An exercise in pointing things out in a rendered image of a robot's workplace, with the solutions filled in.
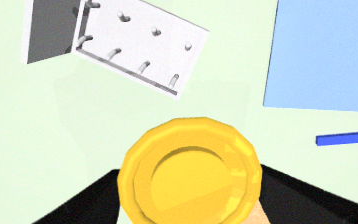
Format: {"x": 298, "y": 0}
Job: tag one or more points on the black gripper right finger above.
{"x": 288, "y": 200}

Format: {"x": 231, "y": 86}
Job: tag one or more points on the blue flat bar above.
{"x": 337, "y": 138}

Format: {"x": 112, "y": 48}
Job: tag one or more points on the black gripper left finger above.
{"x": 98, "y": 203}

